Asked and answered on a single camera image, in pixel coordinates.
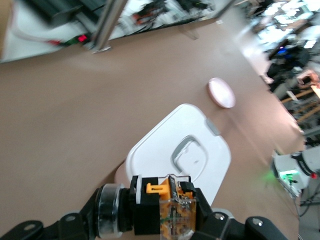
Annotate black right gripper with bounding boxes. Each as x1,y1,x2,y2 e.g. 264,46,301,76
269,46,311,78

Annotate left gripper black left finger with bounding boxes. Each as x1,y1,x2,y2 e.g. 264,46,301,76
0,188,101,240

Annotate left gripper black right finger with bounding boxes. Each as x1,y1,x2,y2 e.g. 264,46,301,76
191,187,289,240

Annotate orange push button switch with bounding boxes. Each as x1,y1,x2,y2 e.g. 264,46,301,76
96,173,200,240

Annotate pink round plate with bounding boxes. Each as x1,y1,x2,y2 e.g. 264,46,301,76
207,77,237,109

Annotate white lunch box grey clips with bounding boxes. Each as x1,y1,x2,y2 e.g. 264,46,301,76
114,103,232,208

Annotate red digit display module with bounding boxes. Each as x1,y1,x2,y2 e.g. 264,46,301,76
62,34,89,48

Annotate brown cardboard box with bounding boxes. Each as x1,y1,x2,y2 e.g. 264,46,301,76
0,0,14,60

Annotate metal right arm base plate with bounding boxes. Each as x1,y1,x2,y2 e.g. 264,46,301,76
272,153,305,194

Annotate white post mount bracket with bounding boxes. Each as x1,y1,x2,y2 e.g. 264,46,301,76
91,44,113,54

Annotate aluminium camera post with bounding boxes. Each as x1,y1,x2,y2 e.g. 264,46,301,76
92,0,127,51

